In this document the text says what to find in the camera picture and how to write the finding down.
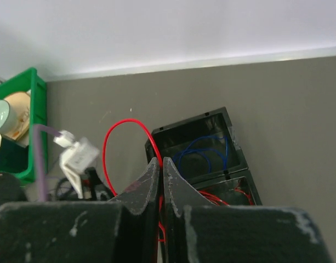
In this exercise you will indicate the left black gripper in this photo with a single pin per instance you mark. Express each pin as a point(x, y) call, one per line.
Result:
point(80, 189)

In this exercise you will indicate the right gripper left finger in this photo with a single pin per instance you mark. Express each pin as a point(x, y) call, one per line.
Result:
point(133, 226)

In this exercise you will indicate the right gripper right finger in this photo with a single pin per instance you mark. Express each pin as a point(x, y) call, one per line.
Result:
point(179, 199)

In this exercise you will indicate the black three-compartment tray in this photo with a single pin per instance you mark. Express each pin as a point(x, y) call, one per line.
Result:
point(208, 156)

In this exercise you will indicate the green plastic bin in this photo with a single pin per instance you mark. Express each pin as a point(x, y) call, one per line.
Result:
point(27, 81)

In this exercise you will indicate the wooden round plate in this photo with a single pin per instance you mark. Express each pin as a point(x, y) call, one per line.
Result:
point(20, 103)

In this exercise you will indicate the light teal bowl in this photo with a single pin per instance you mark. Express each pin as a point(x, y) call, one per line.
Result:
point(4, 114)

